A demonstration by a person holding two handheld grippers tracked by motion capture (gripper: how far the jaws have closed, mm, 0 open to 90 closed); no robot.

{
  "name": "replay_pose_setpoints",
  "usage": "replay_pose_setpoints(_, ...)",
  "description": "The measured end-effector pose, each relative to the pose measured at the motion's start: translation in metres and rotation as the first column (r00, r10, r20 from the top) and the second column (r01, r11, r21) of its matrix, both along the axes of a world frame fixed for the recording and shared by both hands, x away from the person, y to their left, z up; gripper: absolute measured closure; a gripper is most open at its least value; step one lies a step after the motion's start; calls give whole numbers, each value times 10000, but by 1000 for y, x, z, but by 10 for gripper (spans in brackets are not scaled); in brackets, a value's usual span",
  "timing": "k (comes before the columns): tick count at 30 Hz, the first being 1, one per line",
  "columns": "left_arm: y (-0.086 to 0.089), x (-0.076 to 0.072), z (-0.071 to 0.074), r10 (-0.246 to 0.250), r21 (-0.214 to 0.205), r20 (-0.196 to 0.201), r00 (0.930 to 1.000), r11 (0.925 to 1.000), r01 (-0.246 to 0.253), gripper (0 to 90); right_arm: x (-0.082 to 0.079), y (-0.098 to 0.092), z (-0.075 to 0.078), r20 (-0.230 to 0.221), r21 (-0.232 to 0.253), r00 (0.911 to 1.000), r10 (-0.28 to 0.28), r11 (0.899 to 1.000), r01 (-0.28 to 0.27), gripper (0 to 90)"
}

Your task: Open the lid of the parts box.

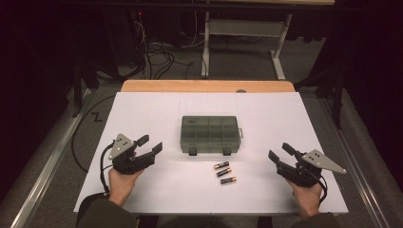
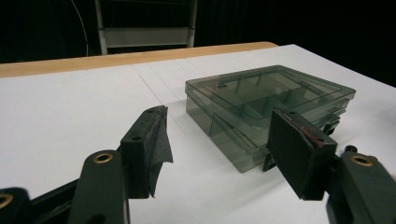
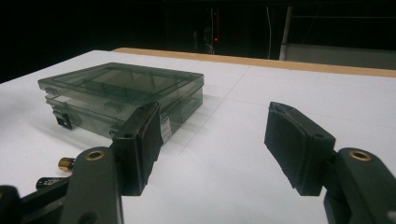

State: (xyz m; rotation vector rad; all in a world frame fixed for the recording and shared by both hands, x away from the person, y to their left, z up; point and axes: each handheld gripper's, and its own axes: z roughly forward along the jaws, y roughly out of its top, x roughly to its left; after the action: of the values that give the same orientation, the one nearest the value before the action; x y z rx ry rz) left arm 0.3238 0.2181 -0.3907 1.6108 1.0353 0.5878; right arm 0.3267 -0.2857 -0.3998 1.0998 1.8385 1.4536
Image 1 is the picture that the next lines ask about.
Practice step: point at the person's lap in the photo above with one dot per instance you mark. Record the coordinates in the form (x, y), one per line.
(206, 222)

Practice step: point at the green plastic compartment box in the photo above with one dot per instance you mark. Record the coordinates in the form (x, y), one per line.
(209, 134)

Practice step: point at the black computer tower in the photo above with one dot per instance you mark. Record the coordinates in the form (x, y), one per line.
(126, 41)

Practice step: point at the aluminium floor rail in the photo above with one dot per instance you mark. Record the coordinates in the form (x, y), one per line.
(47, 167)
(351, 158)

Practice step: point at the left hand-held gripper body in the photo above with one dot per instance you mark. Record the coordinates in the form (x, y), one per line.
(125, 161)

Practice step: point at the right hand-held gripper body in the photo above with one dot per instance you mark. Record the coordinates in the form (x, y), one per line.
(301, 175)

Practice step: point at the black metal stand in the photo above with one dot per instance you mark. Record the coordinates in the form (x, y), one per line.
(77, 88)
(339, 98)

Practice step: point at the person's right hand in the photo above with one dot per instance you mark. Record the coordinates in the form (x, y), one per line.
(309, 198)

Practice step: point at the black and orange battery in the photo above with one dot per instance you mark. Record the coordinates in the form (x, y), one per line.
(228, 180)
(224, 172)
(221, 165)

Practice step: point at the white metal table frame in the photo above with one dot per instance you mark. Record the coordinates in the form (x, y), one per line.
(244, 28)

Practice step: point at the white table cover board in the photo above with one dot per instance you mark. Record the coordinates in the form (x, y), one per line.
(152, 110)

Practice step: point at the person's left hand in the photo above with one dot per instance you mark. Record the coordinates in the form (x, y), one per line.
(121, 185)

